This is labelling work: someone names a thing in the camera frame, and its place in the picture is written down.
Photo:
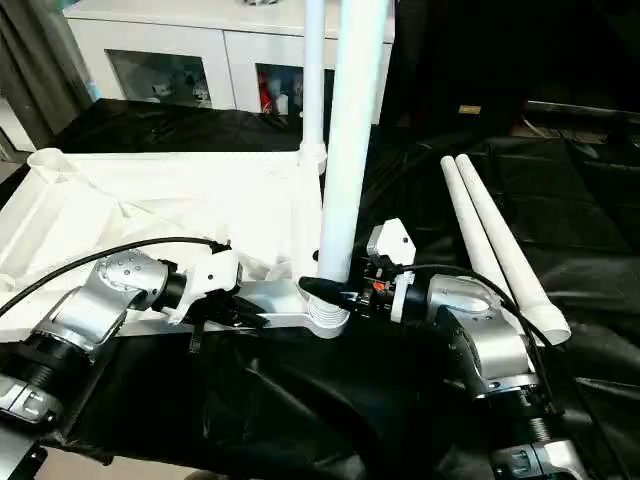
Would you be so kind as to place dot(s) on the teal patterned strip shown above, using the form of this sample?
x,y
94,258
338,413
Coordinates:
x,y
92,87

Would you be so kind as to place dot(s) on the white glass-door cabinet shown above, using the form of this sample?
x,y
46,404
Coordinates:
x,y
175,35

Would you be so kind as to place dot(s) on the dark grey bundle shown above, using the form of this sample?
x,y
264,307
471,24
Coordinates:
x,y
260,2

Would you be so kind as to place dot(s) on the black mat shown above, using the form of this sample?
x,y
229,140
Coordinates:
x,y
350,400

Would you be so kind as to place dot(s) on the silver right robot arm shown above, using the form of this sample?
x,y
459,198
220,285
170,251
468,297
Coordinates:
x,y
490,330

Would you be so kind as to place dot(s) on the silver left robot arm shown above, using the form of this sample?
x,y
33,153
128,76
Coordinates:
x,y
100,305

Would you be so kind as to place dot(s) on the white plastic table top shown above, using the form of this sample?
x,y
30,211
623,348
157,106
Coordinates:
x,y
150,200

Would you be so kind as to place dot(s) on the black side table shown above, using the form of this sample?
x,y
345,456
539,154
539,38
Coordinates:
x,y
580,107

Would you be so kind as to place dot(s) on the black cabinet gold label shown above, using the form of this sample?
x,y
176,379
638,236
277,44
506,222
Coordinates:
x,y
450,60

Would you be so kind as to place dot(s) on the grey curtain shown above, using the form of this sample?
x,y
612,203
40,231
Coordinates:
x,y
35,70

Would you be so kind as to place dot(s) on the white plastic table leg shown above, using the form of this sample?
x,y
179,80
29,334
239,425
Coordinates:
x,y
462,210
500,235
350,125
314,75

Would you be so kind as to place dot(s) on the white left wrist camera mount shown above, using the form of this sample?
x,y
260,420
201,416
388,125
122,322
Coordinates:
x,y
210,280

